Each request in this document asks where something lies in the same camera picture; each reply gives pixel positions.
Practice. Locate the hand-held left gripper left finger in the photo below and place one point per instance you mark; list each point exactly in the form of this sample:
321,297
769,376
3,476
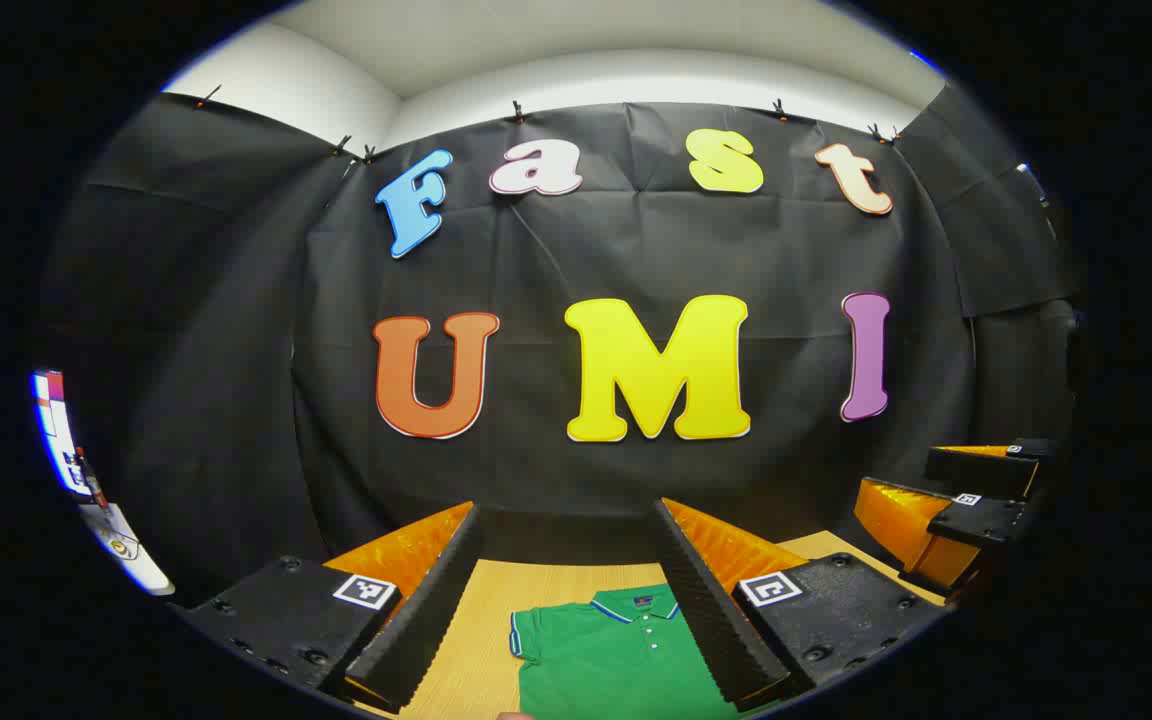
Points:
426,610

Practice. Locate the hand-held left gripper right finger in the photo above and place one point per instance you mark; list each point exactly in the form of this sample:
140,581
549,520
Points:
706,610

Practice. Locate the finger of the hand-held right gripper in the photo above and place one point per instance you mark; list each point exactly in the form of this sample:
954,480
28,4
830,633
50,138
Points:
981,470
976,520

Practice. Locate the green T-shirt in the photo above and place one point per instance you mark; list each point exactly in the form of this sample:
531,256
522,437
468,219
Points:
606,660

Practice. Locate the black backdrop cloth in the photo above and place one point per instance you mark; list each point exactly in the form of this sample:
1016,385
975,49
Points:
786,250

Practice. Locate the white printed board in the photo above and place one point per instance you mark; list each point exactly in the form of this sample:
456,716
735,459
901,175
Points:
61,440

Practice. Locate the row of black backdrop clips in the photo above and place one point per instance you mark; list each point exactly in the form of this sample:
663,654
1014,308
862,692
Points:
517,111

